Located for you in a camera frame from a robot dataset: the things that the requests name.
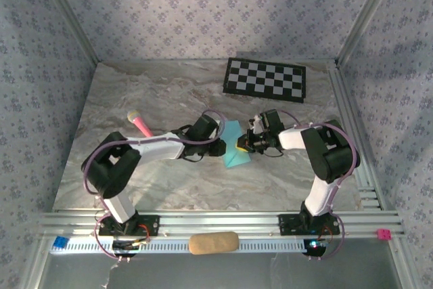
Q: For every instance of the pink toy microphone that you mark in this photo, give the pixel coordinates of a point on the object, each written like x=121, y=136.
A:
x=140, y=125

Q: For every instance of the tan oblong sponge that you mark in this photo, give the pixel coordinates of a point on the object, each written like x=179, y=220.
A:
x=213, y=243

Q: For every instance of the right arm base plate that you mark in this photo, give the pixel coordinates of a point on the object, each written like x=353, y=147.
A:
x=287, y=224

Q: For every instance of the aluminium side rail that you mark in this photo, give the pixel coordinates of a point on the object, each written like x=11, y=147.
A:
x=343, y=99

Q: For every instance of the light blue cloth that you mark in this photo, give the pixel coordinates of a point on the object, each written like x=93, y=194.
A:
x=236, y=160

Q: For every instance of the small blue block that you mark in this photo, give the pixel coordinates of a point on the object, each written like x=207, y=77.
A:
x=61, y=242

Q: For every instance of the black white checkerboard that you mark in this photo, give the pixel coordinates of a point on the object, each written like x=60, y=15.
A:
x=264, y=80

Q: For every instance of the aluminium corner post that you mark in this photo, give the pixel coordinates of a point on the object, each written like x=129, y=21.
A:
x=365, y=15
x=71, y=18

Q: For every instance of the small pink block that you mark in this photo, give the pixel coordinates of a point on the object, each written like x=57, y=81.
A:
x=384, y=234

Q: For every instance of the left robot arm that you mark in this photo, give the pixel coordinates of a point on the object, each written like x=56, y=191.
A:
x=108, y=170

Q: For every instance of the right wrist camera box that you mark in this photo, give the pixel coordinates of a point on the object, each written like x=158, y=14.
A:
x=256, y=124

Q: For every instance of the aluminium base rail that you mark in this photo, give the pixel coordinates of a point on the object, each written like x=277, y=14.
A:
x=220, y=221

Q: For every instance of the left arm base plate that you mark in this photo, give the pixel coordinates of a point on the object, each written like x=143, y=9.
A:
x=149, y=226

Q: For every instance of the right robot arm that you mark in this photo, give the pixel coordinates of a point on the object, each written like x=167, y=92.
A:
x=329, y=153

